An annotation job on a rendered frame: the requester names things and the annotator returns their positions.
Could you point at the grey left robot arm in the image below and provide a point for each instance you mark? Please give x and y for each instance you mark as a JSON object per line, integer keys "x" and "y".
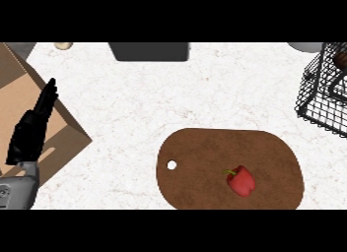
{"x": 14, "y": 192}

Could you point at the open wooden drawer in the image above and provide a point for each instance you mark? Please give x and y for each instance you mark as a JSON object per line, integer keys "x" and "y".
{"x": 17, "y": 108}

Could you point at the brown wooden cutting board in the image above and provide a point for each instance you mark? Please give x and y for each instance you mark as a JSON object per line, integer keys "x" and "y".
{"x": 216, "y": 157}

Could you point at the small beige round object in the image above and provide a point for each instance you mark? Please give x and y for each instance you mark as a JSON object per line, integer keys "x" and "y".
{"x": 63, "y": 45}

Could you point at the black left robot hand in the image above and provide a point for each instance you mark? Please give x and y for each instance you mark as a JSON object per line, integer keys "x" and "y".
{"x": 30, "y": 131}

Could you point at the dark grey appliance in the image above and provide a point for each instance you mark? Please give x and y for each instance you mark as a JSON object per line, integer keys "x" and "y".
{"x": 150, "y": 51}

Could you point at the pale grey round object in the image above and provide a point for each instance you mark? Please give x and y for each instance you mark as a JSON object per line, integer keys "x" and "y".
{"x": 304, "y": 46}

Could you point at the red bell pepper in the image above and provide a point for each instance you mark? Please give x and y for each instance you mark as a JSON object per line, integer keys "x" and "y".
{"x": 242, "y": 182}

